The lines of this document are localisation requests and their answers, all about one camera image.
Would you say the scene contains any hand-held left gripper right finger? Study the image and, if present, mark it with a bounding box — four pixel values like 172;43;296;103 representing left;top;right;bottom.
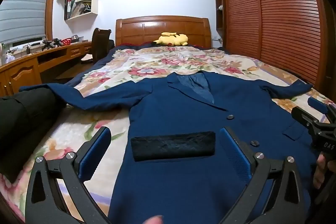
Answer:
219;126;306;224

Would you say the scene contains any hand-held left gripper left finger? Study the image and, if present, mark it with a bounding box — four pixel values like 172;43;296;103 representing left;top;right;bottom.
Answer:
26;126;112;224

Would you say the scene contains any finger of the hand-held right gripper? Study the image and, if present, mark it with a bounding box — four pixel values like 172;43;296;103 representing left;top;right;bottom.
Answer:
291;106;319;132
308;97;336;123

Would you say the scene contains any blue suit jacket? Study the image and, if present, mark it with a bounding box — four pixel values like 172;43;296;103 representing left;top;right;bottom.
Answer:
20;72;319;224

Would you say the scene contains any person's right hand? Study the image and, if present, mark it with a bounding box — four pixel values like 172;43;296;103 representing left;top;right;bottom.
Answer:
313;153;330;190

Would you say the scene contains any person's left hand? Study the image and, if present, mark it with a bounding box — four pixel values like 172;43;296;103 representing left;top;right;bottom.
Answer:
145;215;164;224

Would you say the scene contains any black rectangular cloth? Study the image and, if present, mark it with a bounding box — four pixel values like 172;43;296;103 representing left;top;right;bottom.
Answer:
130;131;216;162

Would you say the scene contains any black folded garment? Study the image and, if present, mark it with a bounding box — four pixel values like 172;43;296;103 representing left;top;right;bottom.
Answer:
0;87;67;184

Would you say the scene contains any wooden louvered wardrobe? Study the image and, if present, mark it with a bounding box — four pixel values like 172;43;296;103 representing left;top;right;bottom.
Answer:
211;0;336;104

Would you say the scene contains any floral blanket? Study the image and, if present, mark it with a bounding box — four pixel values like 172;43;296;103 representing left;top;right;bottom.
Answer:
0;46;336;224

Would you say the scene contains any wooden desk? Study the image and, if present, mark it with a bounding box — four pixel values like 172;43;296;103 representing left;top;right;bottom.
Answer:
0;40;93;97

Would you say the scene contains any dark brown chair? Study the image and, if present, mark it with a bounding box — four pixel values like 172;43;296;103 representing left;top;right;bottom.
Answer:
81;28;114;65

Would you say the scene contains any black tripod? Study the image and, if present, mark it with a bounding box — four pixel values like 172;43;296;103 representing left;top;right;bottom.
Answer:
42;39;63;51

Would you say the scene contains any yellow plush toy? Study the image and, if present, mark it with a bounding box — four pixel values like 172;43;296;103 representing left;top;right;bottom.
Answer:
151;32;189;47

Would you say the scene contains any wooden bed headboard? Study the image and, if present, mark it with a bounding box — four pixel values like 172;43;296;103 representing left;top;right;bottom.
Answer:
115;16;212;48

